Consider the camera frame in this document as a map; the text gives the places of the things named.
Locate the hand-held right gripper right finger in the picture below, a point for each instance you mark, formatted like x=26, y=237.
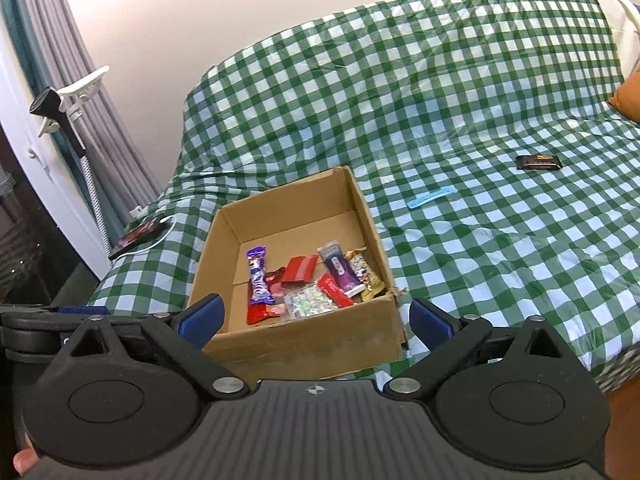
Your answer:
x=430, y=322

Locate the dark brown snack packet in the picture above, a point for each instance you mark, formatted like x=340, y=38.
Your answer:
x=538, y=161

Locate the black lamp head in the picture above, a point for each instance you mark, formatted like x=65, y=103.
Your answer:
x=50, y=105

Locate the red striped snack packet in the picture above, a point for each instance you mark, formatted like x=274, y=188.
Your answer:
x=300, y=269

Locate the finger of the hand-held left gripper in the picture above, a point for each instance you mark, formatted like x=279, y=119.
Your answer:
x=82, y=310

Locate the silver purple snack packet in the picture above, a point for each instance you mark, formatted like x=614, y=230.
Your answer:
x=341, y=265

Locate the grey curtain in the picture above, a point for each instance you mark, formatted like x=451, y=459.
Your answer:
x=100, y=35

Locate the white clamp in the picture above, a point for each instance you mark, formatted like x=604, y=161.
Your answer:
x=82, y=87

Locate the white pillow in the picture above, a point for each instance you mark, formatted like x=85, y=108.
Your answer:
x=617, y=10

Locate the dark smartphone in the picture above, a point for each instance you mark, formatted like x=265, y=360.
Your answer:
x=137, y=235

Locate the clear bag of candies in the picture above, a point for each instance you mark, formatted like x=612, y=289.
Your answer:
x=305, y=302

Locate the yellow snack bar packet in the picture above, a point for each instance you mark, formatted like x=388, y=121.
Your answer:
x=366, y=276

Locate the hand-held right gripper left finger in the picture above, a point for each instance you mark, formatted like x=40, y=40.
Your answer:
x=202, y=317

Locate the cardboard box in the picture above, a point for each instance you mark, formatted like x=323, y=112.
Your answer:
x=300, y=345

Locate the orange pillow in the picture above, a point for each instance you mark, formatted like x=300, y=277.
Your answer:
x=629, y=100

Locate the red stick snack packet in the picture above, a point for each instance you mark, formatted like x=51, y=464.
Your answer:
x=335, y=292

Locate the light blue snack packet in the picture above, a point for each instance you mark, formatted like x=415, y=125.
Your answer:
x=430, y=196

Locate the plain red snack packet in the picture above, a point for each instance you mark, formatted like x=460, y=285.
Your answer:
x=264, y=312

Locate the striped flexible lamp pole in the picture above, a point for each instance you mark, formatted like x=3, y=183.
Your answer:
x=96, y=200

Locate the person's left hand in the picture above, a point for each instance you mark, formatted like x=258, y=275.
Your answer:
x=22, y=462

